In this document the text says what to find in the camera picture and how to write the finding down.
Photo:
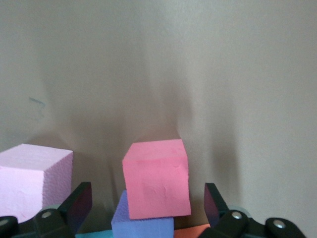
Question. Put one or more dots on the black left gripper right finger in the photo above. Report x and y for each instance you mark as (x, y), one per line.
(215, 210)

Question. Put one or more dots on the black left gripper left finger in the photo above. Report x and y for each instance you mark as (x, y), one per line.
(76, 208)

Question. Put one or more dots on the blue foam cube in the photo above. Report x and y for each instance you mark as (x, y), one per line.
(94, 234)

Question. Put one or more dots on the orange foam cube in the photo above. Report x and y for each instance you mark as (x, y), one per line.
(190, 231)

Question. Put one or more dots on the pink foam cube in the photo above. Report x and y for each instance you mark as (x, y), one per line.
(24, 178)

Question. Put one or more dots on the purple foam cube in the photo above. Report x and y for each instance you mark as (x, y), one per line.
(141, 225)

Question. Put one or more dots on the red foam cube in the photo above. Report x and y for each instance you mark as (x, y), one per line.
(156, 178)

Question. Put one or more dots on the brown table mat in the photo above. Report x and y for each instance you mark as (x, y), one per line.
(223, 74)

